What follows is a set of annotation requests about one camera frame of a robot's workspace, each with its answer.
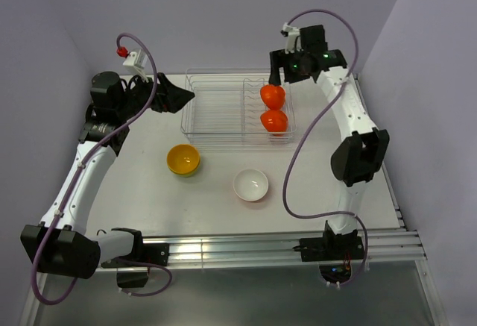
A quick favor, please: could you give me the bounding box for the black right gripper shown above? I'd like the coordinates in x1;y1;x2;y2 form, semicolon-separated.
268;47;310;87

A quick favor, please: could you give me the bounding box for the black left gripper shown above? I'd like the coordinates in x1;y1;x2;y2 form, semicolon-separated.
116;70;194;120

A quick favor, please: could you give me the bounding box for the orange bowl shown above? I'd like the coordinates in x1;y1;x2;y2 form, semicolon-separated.
260;84;286;110

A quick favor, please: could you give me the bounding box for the orange bowl carried to rack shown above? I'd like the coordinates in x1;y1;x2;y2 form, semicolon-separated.
260;110;288;135

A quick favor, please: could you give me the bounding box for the white bowl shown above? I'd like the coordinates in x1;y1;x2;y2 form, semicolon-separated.
233;169;269;202

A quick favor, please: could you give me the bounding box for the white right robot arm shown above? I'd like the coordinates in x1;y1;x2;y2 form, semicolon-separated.
268;23;390;259

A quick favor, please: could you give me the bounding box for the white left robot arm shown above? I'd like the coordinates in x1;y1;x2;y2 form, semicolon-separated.
20;71;195;279

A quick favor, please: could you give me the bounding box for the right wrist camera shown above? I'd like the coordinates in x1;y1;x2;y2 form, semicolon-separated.
280;22;301;54

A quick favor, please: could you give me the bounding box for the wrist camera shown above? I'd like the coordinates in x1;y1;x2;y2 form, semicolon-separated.
280;22;301;54
116;46;148;81

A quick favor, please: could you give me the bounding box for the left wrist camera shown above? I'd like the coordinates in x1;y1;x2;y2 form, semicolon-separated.
116;46;148;81

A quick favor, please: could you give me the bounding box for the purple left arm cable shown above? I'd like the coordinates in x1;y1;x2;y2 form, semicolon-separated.
30;34;173;304

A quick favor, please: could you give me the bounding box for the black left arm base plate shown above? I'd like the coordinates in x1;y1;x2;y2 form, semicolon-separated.
101;243;170;269

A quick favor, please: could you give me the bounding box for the aluminium table edge rail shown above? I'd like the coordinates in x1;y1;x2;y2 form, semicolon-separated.
35;231;428;275

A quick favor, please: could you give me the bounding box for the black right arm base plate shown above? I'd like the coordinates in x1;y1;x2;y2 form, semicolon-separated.
293;237;364;262

